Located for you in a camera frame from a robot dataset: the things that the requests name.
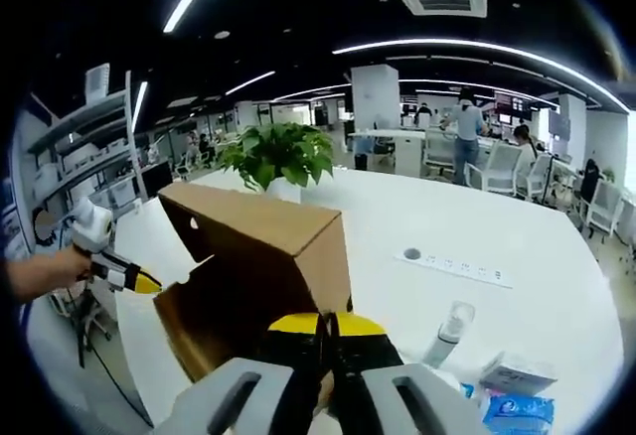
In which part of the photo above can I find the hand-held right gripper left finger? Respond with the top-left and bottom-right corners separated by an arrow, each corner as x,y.
166,311 -> 328,435

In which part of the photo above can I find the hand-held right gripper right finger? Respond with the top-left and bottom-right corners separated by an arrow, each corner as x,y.
327,311 -> 491,435

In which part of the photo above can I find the brown cardboard shoe box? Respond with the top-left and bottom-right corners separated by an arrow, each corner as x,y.
152,181 -> 354,387

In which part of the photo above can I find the person's left hand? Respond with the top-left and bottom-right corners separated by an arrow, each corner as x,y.
57,244 -> 95,283

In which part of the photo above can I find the black monitor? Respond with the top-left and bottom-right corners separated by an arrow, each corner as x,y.
140,160 -> 173,201

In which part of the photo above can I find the light strip beside shelf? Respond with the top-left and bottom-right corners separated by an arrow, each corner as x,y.
130,80 -> 150,134

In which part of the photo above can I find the small white carton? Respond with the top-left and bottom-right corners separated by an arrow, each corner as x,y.
477,351 -> 559,397

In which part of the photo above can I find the white table socket strip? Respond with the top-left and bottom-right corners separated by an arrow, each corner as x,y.
394,245 -> 515,290

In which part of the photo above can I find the blue plastic packet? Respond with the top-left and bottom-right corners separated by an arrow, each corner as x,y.
482,388 -> 557,435

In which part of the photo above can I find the green potted plant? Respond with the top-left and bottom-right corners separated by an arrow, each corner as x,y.
218,122 -> 336,204

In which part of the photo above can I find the short ceiling light strip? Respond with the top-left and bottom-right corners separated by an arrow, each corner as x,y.
224,70 -> 277,97

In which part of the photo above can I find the white counter desk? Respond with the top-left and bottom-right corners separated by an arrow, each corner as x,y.
347,128 -> 429,179

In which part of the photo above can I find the row of white office chairs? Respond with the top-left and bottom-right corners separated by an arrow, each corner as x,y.
421,130 -> 636,248

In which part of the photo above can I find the white square pillar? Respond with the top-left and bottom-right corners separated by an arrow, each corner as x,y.
350,63 -> 400,131

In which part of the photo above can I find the black jacket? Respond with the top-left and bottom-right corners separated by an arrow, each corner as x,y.
577,157 -> 603,205

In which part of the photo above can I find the long curved ceiling light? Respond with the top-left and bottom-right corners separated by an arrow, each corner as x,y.
331,37 -> 630,114

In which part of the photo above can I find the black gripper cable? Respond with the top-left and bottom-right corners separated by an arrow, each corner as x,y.
74,278 -> 88,369

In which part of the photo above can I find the wall display screen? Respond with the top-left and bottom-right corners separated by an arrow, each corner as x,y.
493,90 -> 531,114

